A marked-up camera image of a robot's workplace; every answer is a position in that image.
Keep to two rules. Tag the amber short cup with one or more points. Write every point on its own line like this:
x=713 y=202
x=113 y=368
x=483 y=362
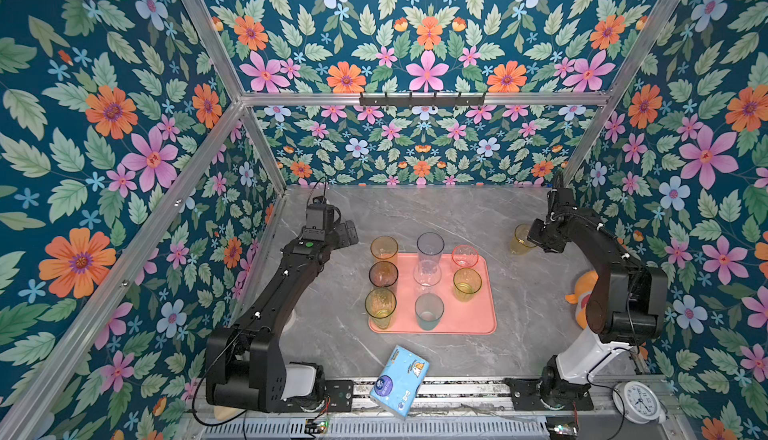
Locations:
x=520 y=244

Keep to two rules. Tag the dark grey plastic cup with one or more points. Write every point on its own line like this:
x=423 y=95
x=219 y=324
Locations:
x=384 y=274

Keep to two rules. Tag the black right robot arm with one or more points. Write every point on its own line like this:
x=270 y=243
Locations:
x=625 y=308

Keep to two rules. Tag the blue transparent cup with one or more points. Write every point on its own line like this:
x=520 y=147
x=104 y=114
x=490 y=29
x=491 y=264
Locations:
x=430 y=246

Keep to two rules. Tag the light green tall cup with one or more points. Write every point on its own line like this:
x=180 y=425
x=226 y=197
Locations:
x=380 y=305

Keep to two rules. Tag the blue tissue pack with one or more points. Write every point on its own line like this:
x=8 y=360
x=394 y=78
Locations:
x=396 y=388

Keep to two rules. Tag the pink plastic tray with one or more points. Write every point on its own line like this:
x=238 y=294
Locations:
x=475 y=316

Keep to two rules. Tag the white alarm clock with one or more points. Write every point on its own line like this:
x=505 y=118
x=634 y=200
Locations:
x=638 y=403

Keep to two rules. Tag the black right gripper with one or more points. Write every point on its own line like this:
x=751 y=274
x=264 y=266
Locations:
x=535 y=237

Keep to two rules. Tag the black hook rail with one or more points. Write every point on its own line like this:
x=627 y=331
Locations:
x=408 y=100

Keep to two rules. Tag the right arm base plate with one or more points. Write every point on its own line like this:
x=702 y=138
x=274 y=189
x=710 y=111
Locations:
x=539 y=395

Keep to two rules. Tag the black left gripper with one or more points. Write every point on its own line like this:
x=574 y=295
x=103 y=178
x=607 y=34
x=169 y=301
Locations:
x=343 y=238

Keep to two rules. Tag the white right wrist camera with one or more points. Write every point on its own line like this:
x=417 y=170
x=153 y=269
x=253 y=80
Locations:
x=560 y=195

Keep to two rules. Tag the teal frosted cup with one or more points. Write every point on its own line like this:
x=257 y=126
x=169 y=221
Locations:
x=429 y=310

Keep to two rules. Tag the yellow plastic cup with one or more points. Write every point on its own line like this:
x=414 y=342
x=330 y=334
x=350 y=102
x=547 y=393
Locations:
x=385 y=249

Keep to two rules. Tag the beige sponge block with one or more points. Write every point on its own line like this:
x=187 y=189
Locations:
x=223 y=414

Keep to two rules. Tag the orange fish plush toy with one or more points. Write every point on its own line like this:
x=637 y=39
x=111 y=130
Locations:
x=580 y=296

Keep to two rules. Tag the clear transparent cup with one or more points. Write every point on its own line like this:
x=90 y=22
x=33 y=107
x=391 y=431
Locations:
x=427 y=274

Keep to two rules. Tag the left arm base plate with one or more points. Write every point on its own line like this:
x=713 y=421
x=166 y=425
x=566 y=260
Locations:
x=337 y=397

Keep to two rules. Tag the pink transparent cup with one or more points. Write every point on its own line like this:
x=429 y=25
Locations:
x=465 y=256

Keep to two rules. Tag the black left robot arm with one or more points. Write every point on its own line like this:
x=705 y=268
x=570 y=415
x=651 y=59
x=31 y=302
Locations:
x=245 y=368

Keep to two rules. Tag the green short cup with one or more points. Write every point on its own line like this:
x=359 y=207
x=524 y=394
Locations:
x=467 y=282

